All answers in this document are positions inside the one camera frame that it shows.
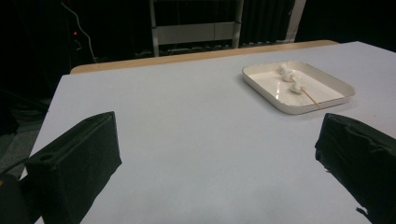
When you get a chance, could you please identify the wooden skewer with white pieces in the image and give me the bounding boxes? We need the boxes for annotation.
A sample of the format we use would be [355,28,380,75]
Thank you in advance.
[277,63,321,109]

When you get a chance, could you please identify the white rectangular tray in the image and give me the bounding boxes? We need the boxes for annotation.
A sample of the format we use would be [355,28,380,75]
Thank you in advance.
[241,60,357,116]

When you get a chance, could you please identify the dark curtain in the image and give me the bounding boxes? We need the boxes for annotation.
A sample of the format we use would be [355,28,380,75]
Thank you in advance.
[241,0,295,45]

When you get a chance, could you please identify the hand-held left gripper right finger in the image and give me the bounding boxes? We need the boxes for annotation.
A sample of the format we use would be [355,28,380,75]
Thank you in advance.
[315,112,396,224]

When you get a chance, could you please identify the white cable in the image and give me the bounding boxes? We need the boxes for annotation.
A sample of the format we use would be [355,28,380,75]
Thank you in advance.
[60,2,98,63]

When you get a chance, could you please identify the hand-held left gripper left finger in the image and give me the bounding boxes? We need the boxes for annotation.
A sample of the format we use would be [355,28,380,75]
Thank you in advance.
[24,111,123,224]

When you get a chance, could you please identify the metal stand frame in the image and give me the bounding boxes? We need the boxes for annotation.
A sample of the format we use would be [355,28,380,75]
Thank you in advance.
[148,0,246,58]

